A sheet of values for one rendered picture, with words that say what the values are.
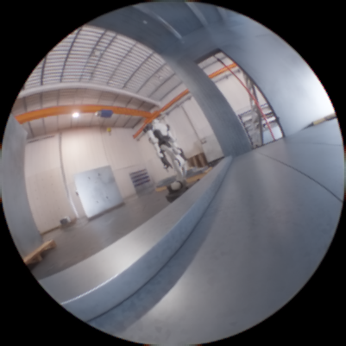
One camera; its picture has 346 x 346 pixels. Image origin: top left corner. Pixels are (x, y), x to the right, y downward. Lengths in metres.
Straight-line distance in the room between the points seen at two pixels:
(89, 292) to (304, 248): 0.24
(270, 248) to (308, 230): 0.06
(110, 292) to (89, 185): 5.20
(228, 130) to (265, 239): 1.42
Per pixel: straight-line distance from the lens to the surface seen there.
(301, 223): 0.19
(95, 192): 5.26
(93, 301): 0.18
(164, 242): 0.18
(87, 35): 7.83
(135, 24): 2.65
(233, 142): 1.49
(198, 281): 0.15
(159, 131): 1.74
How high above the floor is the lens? 0.51
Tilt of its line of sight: level
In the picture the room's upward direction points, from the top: 22 degrees counter-clockwise
